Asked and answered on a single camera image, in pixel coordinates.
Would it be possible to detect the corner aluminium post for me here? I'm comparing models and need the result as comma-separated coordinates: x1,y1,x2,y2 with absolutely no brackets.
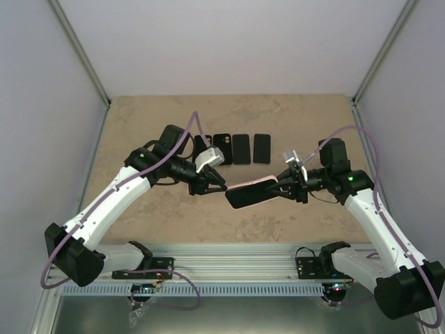
47,0,111,108
351,0,420,106

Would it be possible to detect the pink phone case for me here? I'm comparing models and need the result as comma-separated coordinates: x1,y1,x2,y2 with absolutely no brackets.
227,175,277,191

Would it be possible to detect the grey slotted cable duct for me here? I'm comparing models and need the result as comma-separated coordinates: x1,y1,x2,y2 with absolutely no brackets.
61,282,327,297

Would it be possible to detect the clear plastic bag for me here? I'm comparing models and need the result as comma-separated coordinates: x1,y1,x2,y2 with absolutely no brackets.
128,305,147,328

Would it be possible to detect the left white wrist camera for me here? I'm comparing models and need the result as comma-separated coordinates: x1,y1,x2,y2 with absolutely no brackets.
195,147,225,173

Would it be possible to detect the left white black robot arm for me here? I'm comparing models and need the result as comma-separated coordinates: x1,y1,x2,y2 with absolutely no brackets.
44,125,227,287

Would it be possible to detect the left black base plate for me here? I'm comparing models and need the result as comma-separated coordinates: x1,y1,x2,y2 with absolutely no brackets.
111,256,175,280

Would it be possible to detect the black phone from pink case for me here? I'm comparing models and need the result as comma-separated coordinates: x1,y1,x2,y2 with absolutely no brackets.
225,180,276,209

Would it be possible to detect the black phone with blue edge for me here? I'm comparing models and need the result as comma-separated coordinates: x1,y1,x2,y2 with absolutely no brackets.
232,134,251,165

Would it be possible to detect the circuit board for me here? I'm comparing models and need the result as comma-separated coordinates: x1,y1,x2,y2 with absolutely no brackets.
130,281,162,294
325,281,352,292

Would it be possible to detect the left circuit board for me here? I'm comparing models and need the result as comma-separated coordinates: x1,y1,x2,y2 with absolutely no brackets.
130,281,162,294

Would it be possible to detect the left corner aluminium post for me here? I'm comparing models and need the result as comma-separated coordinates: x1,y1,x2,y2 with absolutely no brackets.
47,0,111,108

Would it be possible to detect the right circuit board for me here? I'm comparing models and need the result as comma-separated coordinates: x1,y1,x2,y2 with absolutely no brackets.
325,281,352,292

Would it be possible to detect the aluminium rail frame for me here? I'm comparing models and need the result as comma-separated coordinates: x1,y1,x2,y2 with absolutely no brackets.
47,242,432,281

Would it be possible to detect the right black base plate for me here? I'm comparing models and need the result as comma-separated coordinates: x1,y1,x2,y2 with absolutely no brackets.
296,257,351,280

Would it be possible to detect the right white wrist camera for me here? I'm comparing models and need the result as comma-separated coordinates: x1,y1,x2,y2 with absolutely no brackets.
283,150,307,181

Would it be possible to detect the right corner aluminium post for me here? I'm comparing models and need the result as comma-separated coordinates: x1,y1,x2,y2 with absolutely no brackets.
351,0,420,106

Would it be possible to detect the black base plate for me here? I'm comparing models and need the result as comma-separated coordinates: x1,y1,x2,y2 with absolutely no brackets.
111,256,175,280
296,257,351,280

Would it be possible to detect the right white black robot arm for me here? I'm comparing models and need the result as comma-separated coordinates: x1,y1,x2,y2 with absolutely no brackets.
268,138,444,319

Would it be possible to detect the black phone case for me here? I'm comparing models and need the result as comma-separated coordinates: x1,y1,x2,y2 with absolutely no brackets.
192,134,212,162
213,133,233,166

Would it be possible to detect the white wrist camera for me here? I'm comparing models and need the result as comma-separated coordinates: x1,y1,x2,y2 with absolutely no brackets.
195,147,225,173
283,150,307,181

